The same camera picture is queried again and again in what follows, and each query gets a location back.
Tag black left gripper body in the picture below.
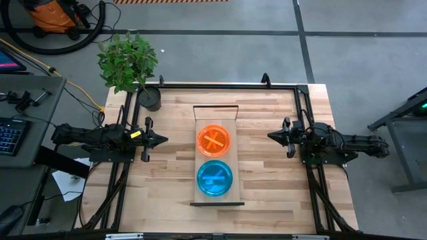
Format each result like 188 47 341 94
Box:
132 116 154 163

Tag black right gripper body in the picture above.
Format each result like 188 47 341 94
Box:
283 116 306 159

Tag green plant in black pot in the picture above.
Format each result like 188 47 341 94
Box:
97 31 162 112

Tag black flat beam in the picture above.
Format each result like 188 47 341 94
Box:
35 145 91 179

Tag white paper sheet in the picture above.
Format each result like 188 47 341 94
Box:
51 157 91 203

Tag grey desk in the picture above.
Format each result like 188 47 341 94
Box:
0 73 67 169

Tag black clamp tool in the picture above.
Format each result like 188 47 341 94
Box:
5 87 53 113

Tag black metal side stand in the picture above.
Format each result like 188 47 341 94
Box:
366 87 427 194

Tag black backlit keyboard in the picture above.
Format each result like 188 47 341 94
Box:
0 117 31 157

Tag black computer monitor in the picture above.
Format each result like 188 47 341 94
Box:
0 46 27 75

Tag black computer mouse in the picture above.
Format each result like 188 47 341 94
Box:
0 204 26 236

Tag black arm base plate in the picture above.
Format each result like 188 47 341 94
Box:
300 148 360 167
81 143 136 163

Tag yellow extension cable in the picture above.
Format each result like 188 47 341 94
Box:
0 37 105 113

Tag black aluminium rig frame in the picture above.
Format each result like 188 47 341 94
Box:
71 72 360 240

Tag silver metal bracket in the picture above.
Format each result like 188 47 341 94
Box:
105 232 145 240
292 234 330 240

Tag orange shop vacuum with hose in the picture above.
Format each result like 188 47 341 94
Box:
0 0 107 56

